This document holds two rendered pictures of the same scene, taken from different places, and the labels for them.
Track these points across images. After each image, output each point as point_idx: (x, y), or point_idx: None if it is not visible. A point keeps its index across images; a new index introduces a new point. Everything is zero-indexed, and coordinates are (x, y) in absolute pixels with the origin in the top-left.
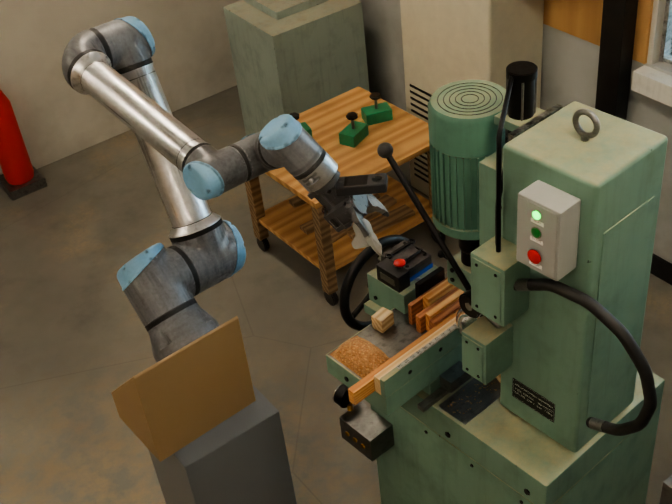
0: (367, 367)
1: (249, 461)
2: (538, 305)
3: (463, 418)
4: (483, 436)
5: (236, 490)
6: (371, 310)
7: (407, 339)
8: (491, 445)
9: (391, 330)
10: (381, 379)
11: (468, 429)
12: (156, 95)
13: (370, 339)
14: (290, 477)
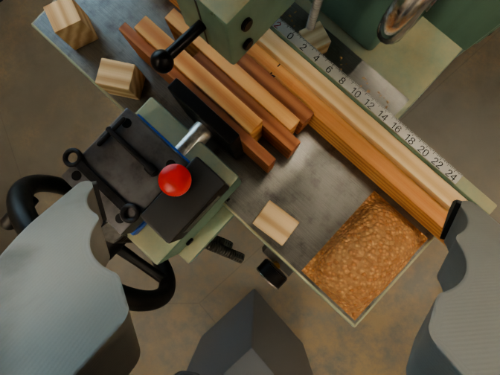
0: (414, 243)
1: (281, 361)
2: None
3: (397, 102)
4: (428, 75)
5: (292, 363)
6: (204, 248)
7: (311, 174)
8: (444, 65)
9: (287, 204)
10: (492, 210)
11: (417, 95)
12: None
13: (312, 243)
14: (254, 309)
